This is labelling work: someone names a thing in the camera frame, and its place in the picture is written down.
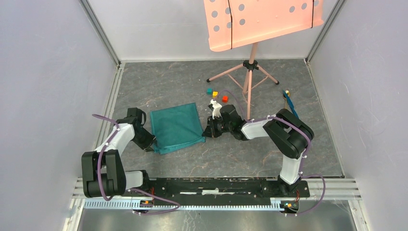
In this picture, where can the red cube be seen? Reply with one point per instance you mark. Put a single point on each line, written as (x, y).
(225, 99)

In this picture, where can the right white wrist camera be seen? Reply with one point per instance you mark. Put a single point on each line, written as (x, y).
(215, 107)

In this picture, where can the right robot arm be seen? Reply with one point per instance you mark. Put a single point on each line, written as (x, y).
(291, 136)

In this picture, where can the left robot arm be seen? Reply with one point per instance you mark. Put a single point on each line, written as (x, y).
(103, 174)

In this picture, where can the blue handled utensil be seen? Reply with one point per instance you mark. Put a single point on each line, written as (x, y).
(291, 106)

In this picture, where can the pink music stand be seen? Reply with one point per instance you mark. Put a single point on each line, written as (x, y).
(236, 23)

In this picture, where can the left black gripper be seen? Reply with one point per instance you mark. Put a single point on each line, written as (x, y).
(146, 145)

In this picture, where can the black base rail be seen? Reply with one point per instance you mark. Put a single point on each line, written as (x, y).
(257, 193)

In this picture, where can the teal cloth napkin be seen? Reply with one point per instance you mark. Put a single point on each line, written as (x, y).
(176, 128)

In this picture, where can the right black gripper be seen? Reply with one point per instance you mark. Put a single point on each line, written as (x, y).
(210, 131)

